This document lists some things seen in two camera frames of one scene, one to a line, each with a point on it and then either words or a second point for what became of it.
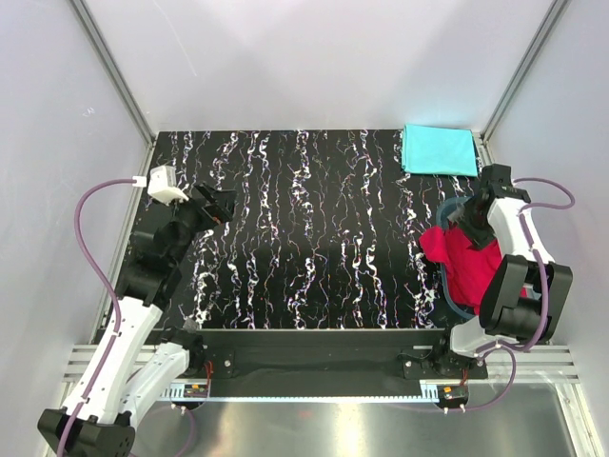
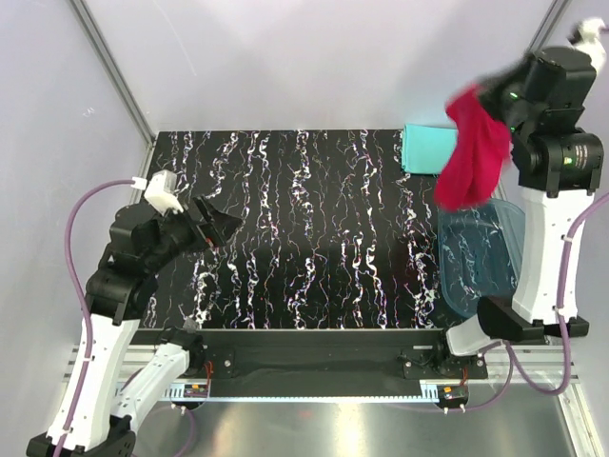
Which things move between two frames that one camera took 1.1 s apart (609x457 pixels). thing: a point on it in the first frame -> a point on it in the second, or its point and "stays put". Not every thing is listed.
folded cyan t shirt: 439,150 stays put
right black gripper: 481,239 -> 489,85
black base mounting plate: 326,363 stays put
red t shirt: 468,270 -> 477,152
